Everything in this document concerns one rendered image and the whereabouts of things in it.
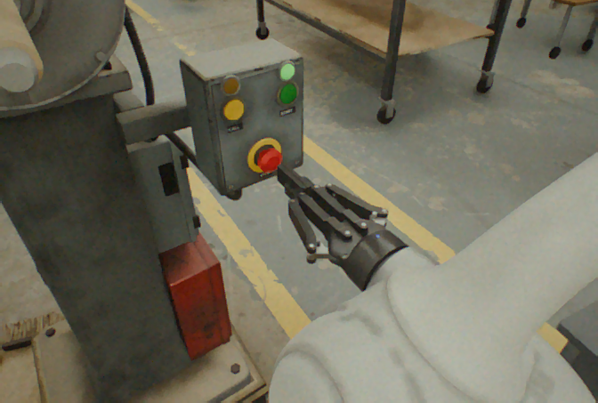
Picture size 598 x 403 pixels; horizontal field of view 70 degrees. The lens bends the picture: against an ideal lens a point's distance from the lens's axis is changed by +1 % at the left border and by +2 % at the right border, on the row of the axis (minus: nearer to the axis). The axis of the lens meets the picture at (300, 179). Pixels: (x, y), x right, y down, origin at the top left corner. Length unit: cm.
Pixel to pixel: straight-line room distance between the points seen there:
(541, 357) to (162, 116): 56
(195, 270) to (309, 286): 81
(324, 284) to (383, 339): 148
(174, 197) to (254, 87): 37
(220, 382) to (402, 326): 97
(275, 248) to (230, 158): 125
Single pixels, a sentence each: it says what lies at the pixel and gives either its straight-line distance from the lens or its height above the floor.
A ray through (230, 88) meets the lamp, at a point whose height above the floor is 110.
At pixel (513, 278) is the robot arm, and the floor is 117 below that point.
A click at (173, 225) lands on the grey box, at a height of 73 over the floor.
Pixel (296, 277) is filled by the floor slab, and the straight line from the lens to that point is 176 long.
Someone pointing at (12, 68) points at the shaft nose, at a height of 126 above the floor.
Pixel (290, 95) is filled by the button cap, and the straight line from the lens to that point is 65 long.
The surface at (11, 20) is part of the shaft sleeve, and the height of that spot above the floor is 126.
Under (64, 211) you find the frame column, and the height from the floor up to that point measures 87.
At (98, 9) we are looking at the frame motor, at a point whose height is 122.
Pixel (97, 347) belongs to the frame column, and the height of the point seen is 51.
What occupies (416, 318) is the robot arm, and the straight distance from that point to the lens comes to 27.
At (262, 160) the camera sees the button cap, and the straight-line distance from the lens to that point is 65.
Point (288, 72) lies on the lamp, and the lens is 63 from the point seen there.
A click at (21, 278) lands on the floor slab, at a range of 209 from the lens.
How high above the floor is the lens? 135
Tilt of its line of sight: 37 degrees down
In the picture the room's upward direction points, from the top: straight up
